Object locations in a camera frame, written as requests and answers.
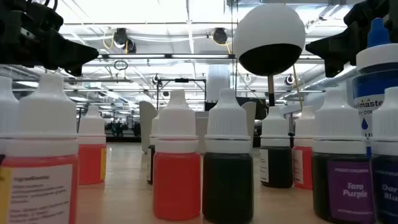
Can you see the grey plastic bin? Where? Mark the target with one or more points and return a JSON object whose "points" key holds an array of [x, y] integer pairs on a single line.
{"points": [[146, 124]]}

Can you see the small dark blue dropper bottle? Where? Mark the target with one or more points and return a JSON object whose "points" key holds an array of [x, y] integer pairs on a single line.
{"points": [[387, 186]]}

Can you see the small black dropper bottle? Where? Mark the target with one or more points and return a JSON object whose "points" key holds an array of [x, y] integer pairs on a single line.
{"points": [[278, 168]]}

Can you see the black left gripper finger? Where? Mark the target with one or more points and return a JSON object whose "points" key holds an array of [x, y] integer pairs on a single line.
{"points": [[71, 53]]}

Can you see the small dark green dropper bottle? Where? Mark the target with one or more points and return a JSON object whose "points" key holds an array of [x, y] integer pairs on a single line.
{"points": [[227, 186]]}

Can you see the white cylindrical duct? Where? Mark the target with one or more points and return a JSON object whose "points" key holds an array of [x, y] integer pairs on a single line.
{"points": [[217, 82]]}

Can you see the white globe lamp black base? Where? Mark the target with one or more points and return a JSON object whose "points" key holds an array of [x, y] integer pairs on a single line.
{"points": [[269, 28]]}

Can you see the black ceiling camera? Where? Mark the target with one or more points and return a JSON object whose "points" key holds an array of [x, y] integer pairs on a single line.
{"points": [[120, 36], [289, 80], [220, 35], [155, 79]]}

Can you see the small taro purple dropper bottle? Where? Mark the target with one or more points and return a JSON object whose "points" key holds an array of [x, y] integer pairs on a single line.
{"points": [[348, 193]]}

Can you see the black aluminium table frame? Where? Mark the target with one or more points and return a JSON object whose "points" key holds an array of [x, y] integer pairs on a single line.
{"points": [[124, 139]]}

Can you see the LED light bar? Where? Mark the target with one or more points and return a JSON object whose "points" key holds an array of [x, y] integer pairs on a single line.
{"points": [[168, 56]]}

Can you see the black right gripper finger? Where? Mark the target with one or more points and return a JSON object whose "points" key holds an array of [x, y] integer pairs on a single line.
{"points": [[335, 51]]}

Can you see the black background rig frame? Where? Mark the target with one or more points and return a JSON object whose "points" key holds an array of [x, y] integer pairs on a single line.
{"points": [[182, 80]]}

